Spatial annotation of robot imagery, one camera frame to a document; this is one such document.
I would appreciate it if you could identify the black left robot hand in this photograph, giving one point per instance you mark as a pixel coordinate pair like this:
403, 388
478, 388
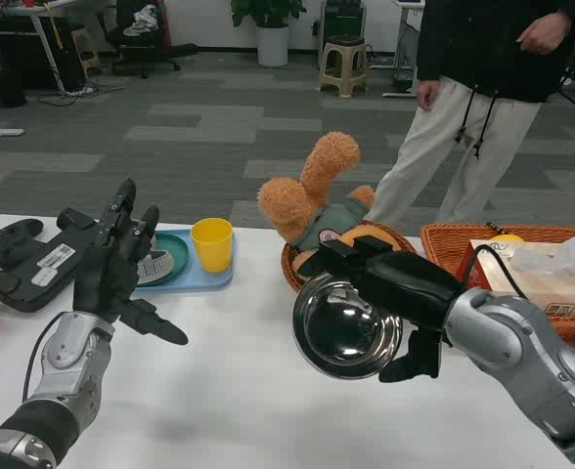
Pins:
102, 273

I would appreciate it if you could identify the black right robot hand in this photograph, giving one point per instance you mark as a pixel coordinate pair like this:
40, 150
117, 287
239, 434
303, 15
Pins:
405, 283

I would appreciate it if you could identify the shiny metal bowl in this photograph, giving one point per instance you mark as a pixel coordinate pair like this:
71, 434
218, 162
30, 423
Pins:
341, 327

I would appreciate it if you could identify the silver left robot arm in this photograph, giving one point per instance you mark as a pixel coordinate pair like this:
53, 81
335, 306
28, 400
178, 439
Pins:
67, 361

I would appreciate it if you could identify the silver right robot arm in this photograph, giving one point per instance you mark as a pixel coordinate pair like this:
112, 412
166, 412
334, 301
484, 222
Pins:
527, 352

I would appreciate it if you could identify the grey ribbed object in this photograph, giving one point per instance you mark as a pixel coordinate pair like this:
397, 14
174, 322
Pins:
155, 266

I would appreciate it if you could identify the rectangular wicker basket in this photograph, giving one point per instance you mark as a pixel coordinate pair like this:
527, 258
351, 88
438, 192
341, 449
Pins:
444, 244

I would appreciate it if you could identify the black labelled remote controller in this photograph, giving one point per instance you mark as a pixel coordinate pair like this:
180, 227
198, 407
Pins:
33, 278

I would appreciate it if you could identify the orange round plate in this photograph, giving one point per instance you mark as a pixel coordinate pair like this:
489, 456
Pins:
353, 234

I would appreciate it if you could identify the green round plate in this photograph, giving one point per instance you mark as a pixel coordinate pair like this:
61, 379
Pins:
177, 251

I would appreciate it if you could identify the light blue tray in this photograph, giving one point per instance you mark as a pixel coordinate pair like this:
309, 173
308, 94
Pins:
190, 281

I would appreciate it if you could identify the black game controller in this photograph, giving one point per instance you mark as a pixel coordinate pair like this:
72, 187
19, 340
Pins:
9, 239

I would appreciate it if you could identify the yellow round fruit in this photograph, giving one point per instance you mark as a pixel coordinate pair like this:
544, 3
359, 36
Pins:
505, 239

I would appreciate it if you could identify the yellow plastic cup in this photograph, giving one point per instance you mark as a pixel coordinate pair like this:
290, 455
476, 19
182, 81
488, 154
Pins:
212, 246

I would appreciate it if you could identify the round wicker basket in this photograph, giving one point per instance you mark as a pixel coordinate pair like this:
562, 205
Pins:
290, 266

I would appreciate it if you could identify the orange plush toy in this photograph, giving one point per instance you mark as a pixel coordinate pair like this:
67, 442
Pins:
292, 200

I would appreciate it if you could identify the tissue box with tissue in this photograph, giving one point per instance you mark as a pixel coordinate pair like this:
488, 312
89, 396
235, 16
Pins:
546, 283

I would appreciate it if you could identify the black waste bin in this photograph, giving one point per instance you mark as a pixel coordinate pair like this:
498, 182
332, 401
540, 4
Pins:
6, 88

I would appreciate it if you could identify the black office chair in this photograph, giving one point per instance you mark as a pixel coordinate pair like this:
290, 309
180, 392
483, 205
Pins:
141, 49

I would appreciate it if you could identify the beige plastic stool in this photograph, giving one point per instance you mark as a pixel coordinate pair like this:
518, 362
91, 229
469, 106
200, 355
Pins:
343, 63

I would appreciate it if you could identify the white desk leg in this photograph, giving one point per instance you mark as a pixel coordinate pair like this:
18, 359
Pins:
405, 54

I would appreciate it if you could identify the person in black jacket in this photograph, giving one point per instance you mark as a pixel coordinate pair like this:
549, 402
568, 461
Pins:
483, 49

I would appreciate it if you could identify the white desk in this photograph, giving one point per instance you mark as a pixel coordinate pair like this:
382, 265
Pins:
38, 29

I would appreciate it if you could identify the crumpled clothes on chair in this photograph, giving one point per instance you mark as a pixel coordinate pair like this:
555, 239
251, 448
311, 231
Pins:
141, 22

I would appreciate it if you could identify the white plant pot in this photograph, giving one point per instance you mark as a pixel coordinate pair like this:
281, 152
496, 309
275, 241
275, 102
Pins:
272, 46

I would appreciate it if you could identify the dark cabinet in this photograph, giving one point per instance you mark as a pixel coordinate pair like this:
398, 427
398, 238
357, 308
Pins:
341, 17

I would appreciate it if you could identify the green potted plant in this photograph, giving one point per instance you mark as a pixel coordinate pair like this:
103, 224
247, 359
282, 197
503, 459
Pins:
268, 11

